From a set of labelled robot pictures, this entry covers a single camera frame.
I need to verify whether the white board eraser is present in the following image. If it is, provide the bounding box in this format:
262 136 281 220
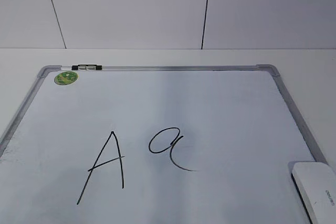
291 162 335 223

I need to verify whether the black and white marker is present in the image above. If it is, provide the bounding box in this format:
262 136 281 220
60 64 103 71

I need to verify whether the round green magnet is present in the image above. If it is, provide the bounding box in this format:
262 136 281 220
54 71 79 86

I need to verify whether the white board with grey frame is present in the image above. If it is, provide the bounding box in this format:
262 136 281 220
1 65 328 223

